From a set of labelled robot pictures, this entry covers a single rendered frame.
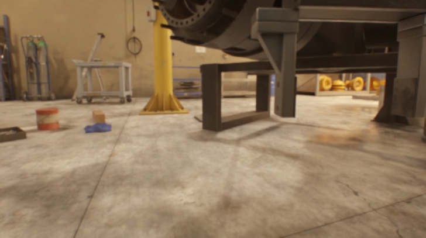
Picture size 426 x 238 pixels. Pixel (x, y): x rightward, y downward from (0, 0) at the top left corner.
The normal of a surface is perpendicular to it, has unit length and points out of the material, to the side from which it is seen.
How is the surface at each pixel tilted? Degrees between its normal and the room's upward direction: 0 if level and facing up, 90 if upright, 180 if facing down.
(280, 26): 90
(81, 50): 90
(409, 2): 90
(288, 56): 90
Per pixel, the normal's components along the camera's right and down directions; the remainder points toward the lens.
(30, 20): 0.31, 0.11
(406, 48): -1.00, 0.00
